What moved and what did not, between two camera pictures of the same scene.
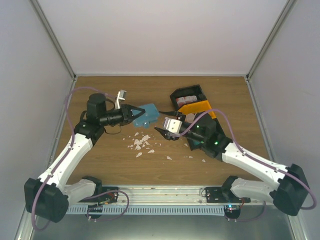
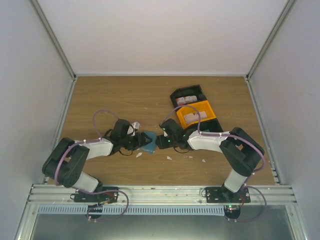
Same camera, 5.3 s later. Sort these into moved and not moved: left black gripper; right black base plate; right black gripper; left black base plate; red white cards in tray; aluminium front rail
Moved: right black gripper; left black gripper
Not moved: red white cards in tray; right black base plate; aluminium front rail; left black base plate
